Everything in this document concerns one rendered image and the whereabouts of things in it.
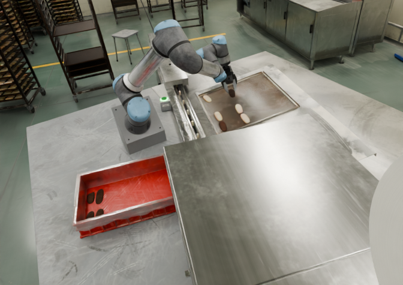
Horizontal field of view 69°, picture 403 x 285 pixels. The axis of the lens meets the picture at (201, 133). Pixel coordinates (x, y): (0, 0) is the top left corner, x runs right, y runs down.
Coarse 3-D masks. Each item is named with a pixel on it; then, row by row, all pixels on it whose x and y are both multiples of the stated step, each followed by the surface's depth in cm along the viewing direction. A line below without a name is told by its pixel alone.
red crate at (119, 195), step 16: (144, 176) 153; (160, 176) 152; (96, 192) 147; (112, 192) 146; (128, 192) 145; (144, 192) 144; (160, 192) 143; (96, 208) 139; (112, 208) 138; (112, 224) 127; (128, 224) 129
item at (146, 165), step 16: (144, 160) 149; (160, 160) 152; (80, 176) 144; (96, 176) 146; (112, 176) 149; (128, 176) 152; (80, 192) 137; (80, 208) 131; (128, 208) 124; (144, 208) 125; (160, 208) 127; (80, 224) 120; (96, 224) 122
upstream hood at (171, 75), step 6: (150, 36) 309; (168, 60) 252; (162, 66) 243; (168, 66) 242; (174, 66) 240; (162, 72) 233; (168, 72) 232; (174, 72) 231; (180, 72) 230; (168, 78) 223; (174, 78) 222; (180, 78) 221; (186, 78) 221; (168, 84) 220; (174, 84) 221; (186, 84) 224
